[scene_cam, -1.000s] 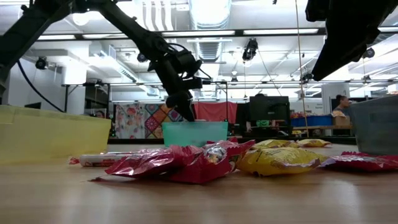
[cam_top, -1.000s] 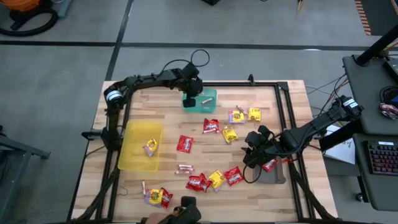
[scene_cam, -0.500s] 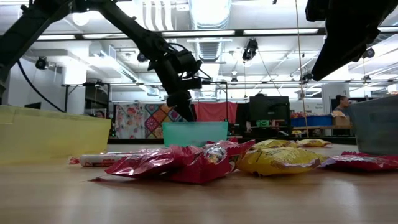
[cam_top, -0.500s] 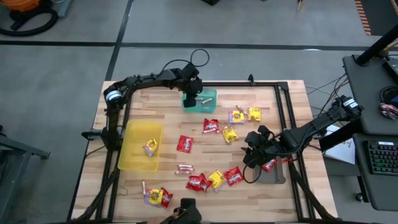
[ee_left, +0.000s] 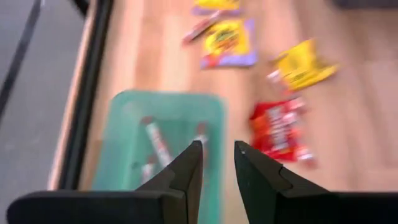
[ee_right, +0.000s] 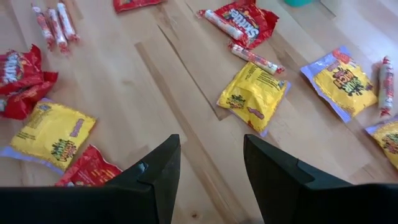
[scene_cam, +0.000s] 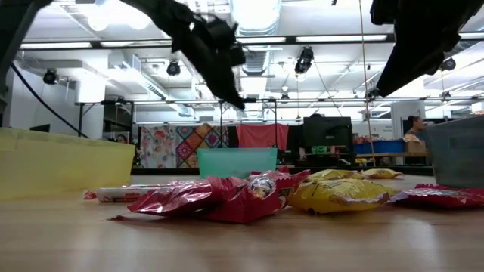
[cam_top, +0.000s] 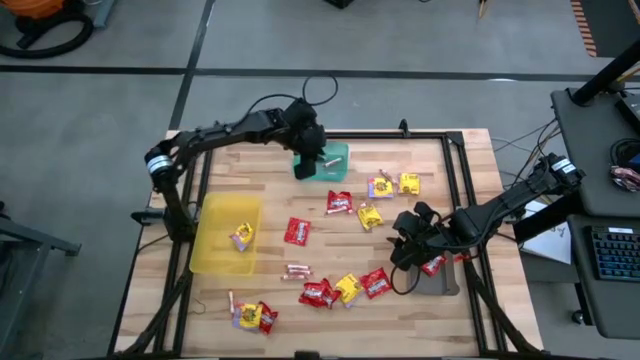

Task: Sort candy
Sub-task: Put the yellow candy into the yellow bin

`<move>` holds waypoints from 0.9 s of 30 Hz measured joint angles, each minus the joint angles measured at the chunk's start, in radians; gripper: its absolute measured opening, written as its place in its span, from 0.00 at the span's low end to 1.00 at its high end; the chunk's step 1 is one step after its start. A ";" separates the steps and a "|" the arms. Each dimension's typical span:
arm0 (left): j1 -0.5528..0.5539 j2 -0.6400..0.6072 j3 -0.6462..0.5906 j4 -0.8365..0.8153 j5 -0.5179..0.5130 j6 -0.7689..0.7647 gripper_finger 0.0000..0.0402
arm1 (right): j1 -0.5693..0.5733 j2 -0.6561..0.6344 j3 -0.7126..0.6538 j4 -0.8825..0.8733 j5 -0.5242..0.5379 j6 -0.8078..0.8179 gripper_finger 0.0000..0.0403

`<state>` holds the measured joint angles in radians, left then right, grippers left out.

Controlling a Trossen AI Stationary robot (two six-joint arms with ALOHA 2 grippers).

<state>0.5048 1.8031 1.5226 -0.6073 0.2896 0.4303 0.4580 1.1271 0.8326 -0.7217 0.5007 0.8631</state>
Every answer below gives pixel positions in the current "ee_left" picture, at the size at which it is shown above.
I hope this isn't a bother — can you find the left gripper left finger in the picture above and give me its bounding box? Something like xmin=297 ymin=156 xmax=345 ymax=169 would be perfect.
xmin=6 ymin=139 xmax=205 ymax=224

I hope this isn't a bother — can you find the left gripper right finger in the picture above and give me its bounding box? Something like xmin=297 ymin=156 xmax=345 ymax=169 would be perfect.
xmin=233 ymin=140 xmax=398 ymax=224

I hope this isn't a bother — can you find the red Skittles pack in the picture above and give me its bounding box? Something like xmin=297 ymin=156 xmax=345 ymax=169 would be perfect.
xmin=248 ymin=96 xmax=317 ymax=166

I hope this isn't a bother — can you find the yellow Sour Patch pack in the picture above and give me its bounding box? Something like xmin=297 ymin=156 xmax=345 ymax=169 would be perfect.
xmin=200 ymin=17 xmax=258 ymax=70
xmin=267 ymin=39 xmax=340 ymax=93
xmin=191 ymin=0 xmax=243 ymax=16

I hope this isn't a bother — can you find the teal plastic bin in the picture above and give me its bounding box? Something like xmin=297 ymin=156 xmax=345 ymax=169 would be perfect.
xmin=91 ymin=89 xmax=226 ymax=224

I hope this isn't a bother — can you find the black aluminium rig frame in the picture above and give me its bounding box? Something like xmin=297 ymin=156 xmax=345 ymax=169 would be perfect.
xmin=58 ymin=0 xmax=114 ymax=190

